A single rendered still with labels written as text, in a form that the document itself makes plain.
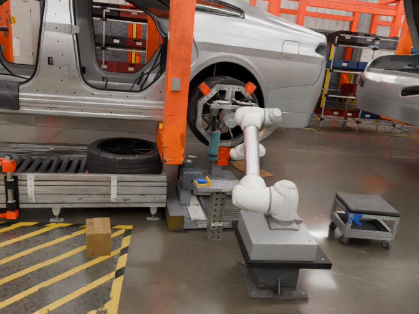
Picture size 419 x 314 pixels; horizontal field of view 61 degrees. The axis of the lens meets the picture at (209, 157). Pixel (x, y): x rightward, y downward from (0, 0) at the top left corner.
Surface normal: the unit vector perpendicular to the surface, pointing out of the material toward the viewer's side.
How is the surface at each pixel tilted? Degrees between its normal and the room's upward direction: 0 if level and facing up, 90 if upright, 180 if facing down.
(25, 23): 90
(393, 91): 87
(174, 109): 90
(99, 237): 90
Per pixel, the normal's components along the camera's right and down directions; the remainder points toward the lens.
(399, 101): -0.90, 0.06
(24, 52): 0.12, 0.30
